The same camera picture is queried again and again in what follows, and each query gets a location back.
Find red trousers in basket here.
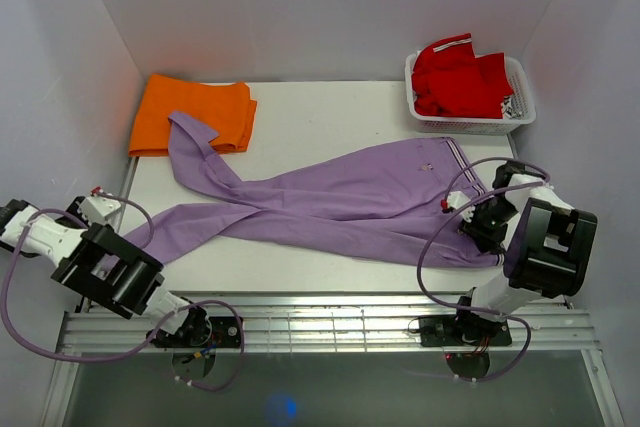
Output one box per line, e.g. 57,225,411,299
410,33,514,119

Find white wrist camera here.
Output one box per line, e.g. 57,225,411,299
79,189,122,224
441,191,481,223

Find purple trousers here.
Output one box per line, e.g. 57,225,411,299
125,112,504,268

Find white plastic basket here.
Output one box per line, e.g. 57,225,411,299
404,51,536,136

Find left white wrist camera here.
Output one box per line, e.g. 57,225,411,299
79,189,122,224

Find purple cable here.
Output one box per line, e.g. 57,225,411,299
0,191,246,393
416,156,532,382

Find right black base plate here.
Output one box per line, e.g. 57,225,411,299
418,312,512,347

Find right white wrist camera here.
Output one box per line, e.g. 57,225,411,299
441,191,481,223

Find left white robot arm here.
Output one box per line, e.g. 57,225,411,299
1,199,212,348

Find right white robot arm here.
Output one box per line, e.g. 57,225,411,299
451,160,597,344

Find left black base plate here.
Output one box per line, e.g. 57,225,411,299
151,316,240,350

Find folded orange trousers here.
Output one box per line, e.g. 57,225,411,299
128,74,257,157

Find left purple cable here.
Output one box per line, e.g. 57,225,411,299
0,191,246,393

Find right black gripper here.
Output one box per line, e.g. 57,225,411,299
459,197,519,254

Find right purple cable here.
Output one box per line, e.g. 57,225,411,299
416,156,532,382

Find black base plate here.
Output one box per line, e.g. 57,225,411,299
151,316,240,350
418,312,512,347

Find aluminium rail frame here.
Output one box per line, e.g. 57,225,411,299
57,216,601,356

